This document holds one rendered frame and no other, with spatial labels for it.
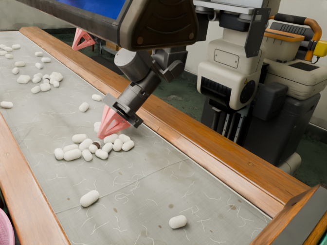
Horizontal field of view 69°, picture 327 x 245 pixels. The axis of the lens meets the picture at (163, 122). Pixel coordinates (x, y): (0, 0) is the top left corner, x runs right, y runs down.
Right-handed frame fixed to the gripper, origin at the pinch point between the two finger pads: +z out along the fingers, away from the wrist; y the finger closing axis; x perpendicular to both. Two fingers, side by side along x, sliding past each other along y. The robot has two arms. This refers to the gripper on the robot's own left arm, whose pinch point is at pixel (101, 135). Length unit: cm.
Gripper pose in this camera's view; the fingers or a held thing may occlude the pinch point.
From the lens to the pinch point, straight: 59.0
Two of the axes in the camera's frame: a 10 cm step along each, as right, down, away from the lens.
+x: 4.5, 4.6, 7.6
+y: 6.3, 4.3, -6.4
